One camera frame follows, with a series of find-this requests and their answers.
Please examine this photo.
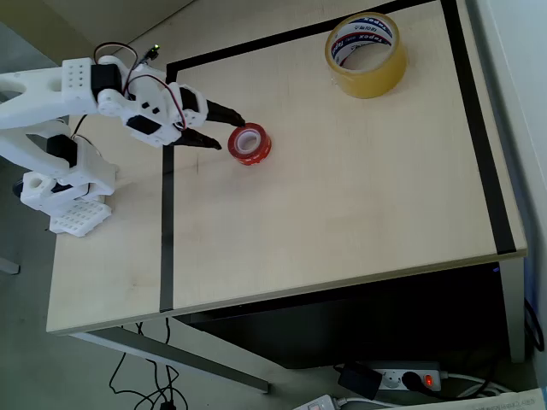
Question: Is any white power strip red switch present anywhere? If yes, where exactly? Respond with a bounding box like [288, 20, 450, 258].
[370, 361, 444, 393]

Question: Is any white power cord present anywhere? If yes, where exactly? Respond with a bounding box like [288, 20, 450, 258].
[438, 370, 510, 401]

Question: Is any printed paper sheet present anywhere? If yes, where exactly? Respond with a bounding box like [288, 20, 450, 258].
[399, 386, 547, 410]

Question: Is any grey metal table beam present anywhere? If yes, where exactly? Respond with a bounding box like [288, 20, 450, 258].
[70, 323, 272, 395]

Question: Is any grey metal table leg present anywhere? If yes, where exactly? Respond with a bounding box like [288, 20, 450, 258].
[497, 256, 526, 365]

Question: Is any black round plug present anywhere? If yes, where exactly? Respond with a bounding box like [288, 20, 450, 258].
[400, 370, 425, 392]

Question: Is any black power adapter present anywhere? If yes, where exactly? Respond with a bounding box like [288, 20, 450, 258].
[338, 361, 383, 401]

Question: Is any yellow packing tape roll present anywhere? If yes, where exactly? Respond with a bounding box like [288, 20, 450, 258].
[324, 12, 409, 100]

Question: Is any red tape roll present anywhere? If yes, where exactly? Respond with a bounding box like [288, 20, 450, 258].
[226, 122, 273, 167]

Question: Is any red servo wire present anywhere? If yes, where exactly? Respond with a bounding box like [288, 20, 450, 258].
[92, 41, 189, 132]

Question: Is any looped black cable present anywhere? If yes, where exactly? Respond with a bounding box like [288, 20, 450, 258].
[522, 297, 546, 354]

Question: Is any thin black floor cable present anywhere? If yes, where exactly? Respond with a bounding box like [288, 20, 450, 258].
[108, 320, 189, 410]

